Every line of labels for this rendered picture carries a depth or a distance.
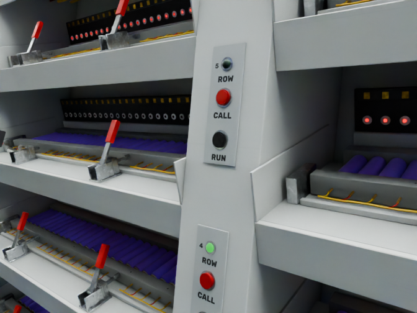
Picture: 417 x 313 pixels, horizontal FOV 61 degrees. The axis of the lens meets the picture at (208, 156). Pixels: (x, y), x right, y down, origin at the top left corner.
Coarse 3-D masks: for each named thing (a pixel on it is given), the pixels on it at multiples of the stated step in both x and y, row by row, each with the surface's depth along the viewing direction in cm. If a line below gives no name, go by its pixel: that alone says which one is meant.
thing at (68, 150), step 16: (16, 144) 80; (32, 144) 75; (48, 144) 70; (64, 144) 68; (80, 144) 66; (96, 160) 62; (128, 160) 56; (144, 160) 54; (160, 160) 51; (176, 160) 49
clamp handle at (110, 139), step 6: (114, 120) 53; (114, 126) 52; (108, 132) 53; (114, 132) 52; (108, 138) 52; (114, 138) 52; (108, 144) 52; (108, 150) 52; (102, 156) 52; (102, 162) 52
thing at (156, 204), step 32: (32, 128) 85; (96, 128) 80; (128, 128) 72; (160, 128) 66; (0, 160) 72; (32, 160) 69; (32, 192) 64; (64, 192) 56; (96, 192) 50; (128, 192) 45; (160, 192) 44; (160, 224) 43
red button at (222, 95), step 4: (220, 92) 36; (224, 92) 35; (228, 92) 36; (220, 96) 36; (224, 96) 35; (228, 96) 35; (220, 100) 36; (224, 100) 35; (228, 100) 35; (220, 104) 36; (224, 104) 36
